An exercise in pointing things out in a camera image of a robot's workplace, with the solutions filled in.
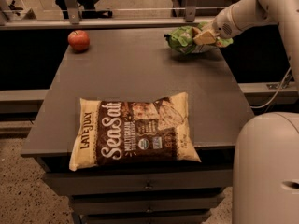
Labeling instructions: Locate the metal railing frame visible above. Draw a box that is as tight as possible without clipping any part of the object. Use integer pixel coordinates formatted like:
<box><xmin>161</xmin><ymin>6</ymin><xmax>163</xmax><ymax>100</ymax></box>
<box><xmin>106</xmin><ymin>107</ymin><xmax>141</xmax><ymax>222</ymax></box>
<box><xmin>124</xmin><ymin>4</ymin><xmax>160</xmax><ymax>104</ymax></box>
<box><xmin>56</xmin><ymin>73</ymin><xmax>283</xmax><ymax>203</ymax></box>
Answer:
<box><xmin>1</xmin><ymin>0</ymin><xmax>221</xmax><ymax>30</ymax></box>

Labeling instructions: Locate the red apple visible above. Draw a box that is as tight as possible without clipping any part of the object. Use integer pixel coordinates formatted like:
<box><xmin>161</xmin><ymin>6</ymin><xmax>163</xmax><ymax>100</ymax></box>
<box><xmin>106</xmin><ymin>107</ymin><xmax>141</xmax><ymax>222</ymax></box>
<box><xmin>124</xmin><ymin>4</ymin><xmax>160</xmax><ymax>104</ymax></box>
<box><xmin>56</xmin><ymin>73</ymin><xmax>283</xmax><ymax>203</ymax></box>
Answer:
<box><xmin>67</xmin><ymin>30</ymin><xmax>90</xmax><ymax>51</ymax></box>

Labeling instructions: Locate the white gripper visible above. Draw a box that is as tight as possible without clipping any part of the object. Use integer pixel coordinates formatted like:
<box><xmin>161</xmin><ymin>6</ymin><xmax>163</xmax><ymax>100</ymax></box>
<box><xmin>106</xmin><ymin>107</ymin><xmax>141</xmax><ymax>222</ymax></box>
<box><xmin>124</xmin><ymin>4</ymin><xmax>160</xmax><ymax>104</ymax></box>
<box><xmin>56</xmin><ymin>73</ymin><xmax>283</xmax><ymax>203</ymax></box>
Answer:
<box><xmin>192</xmin><ymin>4</ymin><xmax>246</xmax><ymax>45</ymax></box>

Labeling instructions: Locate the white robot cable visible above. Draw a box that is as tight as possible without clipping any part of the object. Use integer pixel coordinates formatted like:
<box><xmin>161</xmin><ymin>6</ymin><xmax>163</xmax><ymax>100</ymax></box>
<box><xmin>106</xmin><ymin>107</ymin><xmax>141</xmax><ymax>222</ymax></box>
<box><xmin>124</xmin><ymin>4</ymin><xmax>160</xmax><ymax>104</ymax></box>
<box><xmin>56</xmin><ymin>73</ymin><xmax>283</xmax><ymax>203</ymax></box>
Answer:
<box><xmin>250</xmin><ymin>66</ymin><xmax>293</xmax><ymax>110</ymax></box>

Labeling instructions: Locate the brown sea salt chip bag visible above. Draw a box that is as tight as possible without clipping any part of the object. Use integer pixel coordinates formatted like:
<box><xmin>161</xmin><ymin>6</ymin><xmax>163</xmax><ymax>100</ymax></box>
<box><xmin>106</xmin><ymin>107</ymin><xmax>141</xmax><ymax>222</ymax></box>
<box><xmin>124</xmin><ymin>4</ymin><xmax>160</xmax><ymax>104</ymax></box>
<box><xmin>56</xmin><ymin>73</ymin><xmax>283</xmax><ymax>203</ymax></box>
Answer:
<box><xmin>69</xmin><ymin>92</ymin><xmax>200</xmax><ymax>171</ymax></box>

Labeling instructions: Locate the grey drawer cabinet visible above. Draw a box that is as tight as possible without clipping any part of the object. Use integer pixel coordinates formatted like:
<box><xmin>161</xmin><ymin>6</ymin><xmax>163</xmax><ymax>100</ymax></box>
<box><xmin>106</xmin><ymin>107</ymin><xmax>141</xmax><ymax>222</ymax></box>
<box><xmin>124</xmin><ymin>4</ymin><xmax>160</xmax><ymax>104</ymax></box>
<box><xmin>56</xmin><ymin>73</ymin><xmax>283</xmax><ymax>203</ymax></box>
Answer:
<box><xmin>22</xmin><ymin>29</ymin><xmax>253</xmax><ymax>224</ymax></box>

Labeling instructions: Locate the green rice chip bag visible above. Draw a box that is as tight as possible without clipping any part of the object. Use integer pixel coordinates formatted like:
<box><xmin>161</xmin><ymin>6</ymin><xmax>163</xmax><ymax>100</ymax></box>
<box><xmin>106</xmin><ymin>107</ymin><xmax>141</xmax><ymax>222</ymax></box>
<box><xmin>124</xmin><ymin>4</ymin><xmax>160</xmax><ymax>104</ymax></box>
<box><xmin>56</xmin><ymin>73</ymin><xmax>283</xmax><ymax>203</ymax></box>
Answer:
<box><xmin>164</xmin><ymin>26</ymin><xmax>234</xmax><ymax>54</ymax></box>

